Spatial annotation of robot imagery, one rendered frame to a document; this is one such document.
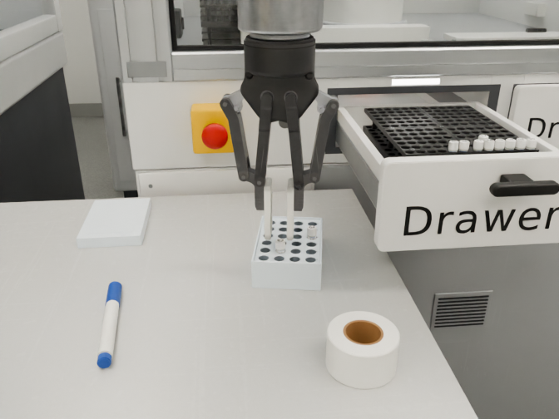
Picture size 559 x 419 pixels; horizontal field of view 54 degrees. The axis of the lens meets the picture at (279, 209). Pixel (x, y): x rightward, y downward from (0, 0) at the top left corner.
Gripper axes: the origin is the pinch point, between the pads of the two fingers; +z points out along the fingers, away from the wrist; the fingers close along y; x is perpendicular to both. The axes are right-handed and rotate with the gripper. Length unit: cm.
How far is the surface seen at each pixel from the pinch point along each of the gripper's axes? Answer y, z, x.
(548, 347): -56, 49, -37
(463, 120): -26.4, -4.9, -22.1
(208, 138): 11.9, -2.3, -19.2
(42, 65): 69, 1, -87
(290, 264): -1.5, 5.6, 3.5
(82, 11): 154, 12, -329
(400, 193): -13.5, -4.1, 3.6
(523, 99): -39, -6, -33
